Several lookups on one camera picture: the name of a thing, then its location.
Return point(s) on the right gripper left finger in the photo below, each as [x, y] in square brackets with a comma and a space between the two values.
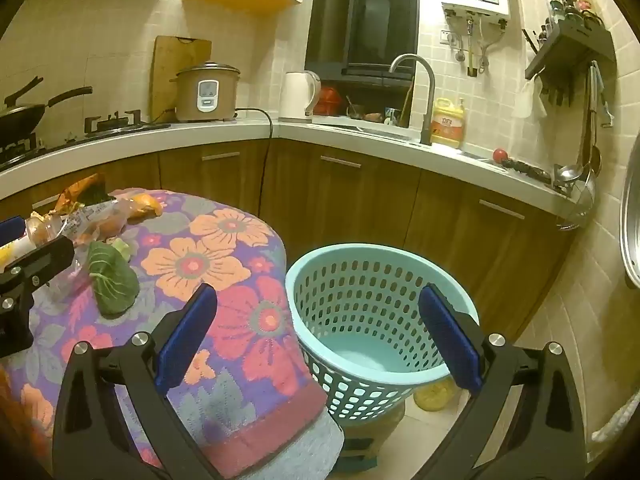
[91, 439]

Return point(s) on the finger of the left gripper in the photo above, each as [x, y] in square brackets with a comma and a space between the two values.
[11, 229]

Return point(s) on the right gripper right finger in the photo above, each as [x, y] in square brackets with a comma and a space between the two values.
[523, 419]

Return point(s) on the gas stove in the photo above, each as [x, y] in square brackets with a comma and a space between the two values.
[95, 128]

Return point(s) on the clear plastic bag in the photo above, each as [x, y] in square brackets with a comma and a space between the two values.
[83, 226]

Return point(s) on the black wok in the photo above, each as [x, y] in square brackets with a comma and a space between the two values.
[18, 121]

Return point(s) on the green vegetable leaf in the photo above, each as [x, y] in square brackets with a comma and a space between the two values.
[114, 284]

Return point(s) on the glass oil bottle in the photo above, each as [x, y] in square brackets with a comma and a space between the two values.
[436, 395]

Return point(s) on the orange peel piece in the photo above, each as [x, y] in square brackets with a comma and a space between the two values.
[142, 206]

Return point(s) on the floral tablecloth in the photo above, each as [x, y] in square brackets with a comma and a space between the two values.
[247, 398]

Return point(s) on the light blue plastic basket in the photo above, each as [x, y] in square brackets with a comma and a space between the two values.
[355, 311]

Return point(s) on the wooden cutting board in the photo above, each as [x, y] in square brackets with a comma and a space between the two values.
[171, 55]

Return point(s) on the brown rice cooker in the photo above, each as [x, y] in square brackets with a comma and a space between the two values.
[207, 92]

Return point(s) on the steel ladle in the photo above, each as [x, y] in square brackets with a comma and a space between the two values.
[576, 133]

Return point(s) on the red tomato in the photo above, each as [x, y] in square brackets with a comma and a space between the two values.
[499, 156]

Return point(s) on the white electric kettle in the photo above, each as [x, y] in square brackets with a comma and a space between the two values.
[300, 93]

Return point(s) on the yellow detergent bottle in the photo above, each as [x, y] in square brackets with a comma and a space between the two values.
[448, 122]

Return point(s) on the red pot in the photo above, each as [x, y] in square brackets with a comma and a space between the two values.
[330, 102]

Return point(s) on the black wall shelf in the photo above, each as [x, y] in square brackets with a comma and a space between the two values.
[569, 46]

